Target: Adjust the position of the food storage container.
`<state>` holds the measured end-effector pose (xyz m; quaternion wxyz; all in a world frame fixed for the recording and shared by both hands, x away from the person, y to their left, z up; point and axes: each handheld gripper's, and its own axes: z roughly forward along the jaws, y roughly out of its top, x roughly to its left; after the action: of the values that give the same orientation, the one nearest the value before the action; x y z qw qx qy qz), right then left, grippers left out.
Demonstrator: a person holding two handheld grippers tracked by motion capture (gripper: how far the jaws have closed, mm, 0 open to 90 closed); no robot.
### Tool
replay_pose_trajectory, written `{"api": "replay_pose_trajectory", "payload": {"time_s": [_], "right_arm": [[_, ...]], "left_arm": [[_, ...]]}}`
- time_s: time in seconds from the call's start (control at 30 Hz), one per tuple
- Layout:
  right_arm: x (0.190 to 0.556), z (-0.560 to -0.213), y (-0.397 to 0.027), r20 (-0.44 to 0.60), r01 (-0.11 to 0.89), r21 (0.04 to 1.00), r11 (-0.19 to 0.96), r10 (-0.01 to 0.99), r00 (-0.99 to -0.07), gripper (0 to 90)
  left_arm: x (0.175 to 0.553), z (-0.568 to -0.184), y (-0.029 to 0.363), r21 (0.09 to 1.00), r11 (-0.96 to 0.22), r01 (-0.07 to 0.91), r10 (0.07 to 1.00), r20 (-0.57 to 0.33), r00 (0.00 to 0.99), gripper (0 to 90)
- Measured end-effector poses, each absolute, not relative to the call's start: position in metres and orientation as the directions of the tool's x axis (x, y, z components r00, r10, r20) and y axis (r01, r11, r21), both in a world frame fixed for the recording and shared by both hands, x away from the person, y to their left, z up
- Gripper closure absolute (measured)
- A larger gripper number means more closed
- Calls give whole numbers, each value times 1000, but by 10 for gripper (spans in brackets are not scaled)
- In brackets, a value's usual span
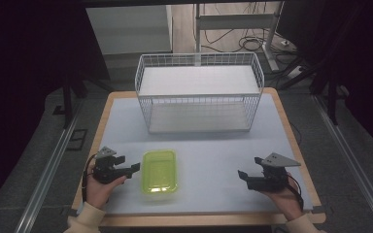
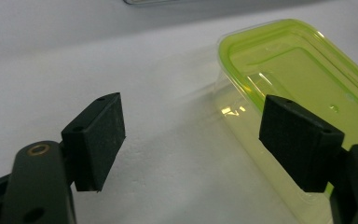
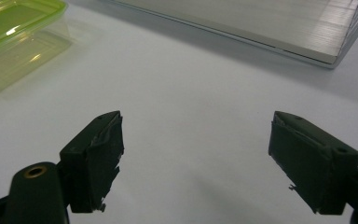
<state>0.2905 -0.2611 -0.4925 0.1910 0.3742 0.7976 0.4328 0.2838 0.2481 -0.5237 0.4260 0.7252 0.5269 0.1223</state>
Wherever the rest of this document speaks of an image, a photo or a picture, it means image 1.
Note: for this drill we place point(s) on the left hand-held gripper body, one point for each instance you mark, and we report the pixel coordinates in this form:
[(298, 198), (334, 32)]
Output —
[(105, 171)]

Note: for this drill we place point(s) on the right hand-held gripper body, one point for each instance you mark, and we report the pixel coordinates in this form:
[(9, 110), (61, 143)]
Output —
[(270, 183)]

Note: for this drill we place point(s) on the green plastic container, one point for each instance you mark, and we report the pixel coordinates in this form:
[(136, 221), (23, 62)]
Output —
[(159, 171)]

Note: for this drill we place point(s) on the person's left hand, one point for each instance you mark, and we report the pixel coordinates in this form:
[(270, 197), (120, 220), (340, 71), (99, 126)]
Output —
[(97, 192)]

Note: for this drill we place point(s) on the person's right hand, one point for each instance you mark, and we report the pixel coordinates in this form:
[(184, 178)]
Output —
[(288, 200)]

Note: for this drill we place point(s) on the pale grey table mat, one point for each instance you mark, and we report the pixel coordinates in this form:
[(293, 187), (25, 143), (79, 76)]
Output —
[(213, 161)]

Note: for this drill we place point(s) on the black floor plate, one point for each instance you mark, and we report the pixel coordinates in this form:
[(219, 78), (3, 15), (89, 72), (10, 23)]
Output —
[(77, 139)]

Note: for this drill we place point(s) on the black stand legs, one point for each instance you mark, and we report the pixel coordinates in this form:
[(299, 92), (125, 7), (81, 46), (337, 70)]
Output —
[(67, 97)]

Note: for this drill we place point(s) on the white power strip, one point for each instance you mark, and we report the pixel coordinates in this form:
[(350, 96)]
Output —
[(294, 73)]

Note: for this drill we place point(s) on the black tripod stand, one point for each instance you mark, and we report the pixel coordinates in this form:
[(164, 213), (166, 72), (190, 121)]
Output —
[(323, 74)]

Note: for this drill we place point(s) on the white cabinet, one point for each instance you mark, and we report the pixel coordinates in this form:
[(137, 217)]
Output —
[(129, 29)]

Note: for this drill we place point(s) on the dark curtain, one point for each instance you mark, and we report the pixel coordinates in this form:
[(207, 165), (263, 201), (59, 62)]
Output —
[(29, 48), (362, 64)]

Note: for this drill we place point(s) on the white metal stand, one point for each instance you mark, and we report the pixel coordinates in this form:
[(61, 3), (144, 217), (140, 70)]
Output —
[(236, 21)]

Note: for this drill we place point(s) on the aluminium floor rail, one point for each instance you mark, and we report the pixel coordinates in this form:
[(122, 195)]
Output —
[(353, 161), (45, 174)]

